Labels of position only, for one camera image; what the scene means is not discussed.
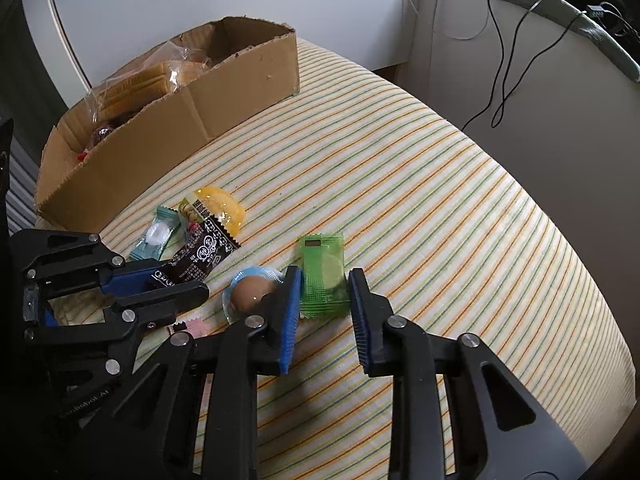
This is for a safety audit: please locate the teal mint candy packet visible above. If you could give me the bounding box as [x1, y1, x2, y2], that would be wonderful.
[129, 206, 181, 261]

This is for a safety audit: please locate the green wafer packet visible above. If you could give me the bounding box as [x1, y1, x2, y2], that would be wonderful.
[298, 234, 349, 318]

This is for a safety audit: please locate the braised egg clear pack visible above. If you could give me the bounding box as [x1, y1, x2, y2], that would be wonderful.
[221, 266, 284, 324]

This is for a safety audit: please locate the black patterned snack bar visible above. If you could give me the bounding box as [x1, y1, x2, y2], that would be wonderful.
[145, 217, 240, 290]

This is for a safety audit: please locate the pink candy packet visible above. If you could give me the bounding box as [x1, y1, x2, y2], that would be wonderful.
[167, 318, 214, 338]

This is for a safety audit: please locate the yellow jelly cup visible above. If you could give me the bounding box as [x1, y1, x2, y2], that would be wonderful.
[192, 186, 245, 236]

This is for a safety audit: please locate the bagged toast bread pink label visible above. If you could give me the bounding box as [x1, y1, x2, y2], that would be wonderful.
[85, 41, 213, 124]

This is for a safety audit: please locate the striped yellow tablecloth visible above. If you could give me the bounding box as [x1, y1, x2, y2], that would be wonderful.
[93, 39, 637, 463]

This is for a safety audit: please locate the brown cardboard box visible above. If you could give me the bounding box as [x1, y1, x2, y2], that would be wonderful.
[35, 16, 299, 232]

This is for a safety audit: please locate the white wardrobe panel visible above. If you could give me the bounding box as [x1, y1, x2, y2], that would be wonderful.
[22, 0, 419, 106]

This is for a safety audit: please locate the black cable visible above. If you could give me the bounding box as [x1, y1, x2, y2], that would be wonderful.
[459, 0, 640, 132]

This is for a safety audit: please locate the white cable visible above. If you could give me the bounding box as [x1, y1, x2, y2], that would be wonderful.
[387, 0, 547, 42]

